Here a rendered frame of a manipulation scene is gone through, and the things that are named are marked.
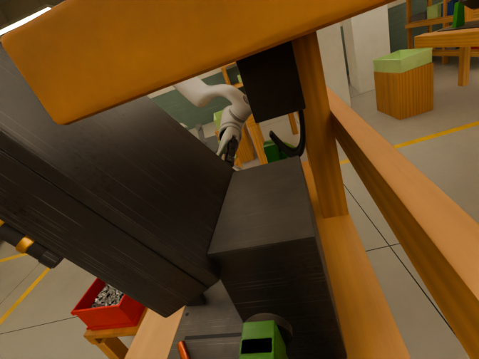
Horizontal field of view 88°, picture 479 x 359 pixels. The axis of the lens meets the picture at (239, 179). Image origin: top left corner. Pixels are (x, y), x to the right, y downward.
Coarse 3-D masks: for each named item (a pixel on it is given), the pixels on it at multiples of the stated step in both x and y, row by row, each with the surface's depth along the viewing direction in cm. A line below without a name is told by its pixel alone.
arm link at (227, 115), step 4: (228, 108) 95; (224, 112) 95; (228, 112) 90; (224, 116) 92; (228, 116) 89; (232, 116) 89; (224, 120) 89; (228, 120) 88; (232, 120) 88; (236, 120) 89; (240, 120) 89; (220, 124) 90; (240, 124) 90
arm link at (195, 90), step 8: (192, 80) 90; (200, 80) 92; (176, 88) 93; (184, 88) 91; (192, 88) 90; (200, 88) 90; (208, 88) 88; (216, 88) 87; (224, 88) 86; (232, 88) 87; (192, 96) 91; (200, 96) 90; (208, 96) 89; (216, 96) 89; (224, 96) 87; (232, 96) 86; (240, 96) 86; (200, 104) 93; (232, 104) 88; (240, 104) 86; (248, 104) 86; (232, 112) 88; (240, 112) 87; (248, 112) 87
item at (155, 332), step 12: (180, 312) 75; (144, 324) 76; (156, 324) 74; (168, 324) 73; (144, 336) 72; (156, 336) 71; (168, 336) 70; (132, 348) 70; (144, 348) 69; (156, 348) 68; (168, 348) 66
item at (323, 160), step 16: (304, 48) 67; (304, 64) 69; (320, 64) 68; (304, 80) 71; (320, 80) 70; (304, 96) 73; (320, 96) 72; (304, 112) 75; (320, 112) 74; (320, 128) 77; (320, 144) 79; (320, 160) 82; (336, 160) 81; (320, 176) 84; (336, 176) 84; (320, 192) 87; (336, 192) 87; (336, 208) 90
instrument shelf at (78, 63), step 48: (96, 0) 9; (144, 0) 9; (192, 0) 8; (240, 0) 8; (288, 0) 8; (336, 0) 8; (384, 0) 8; (48, 48) 10; (96, 48) 10; (144, 48) 9; (192, 48) 9; (240, 48) 9; (48, 96) 11; (96, 96) 11
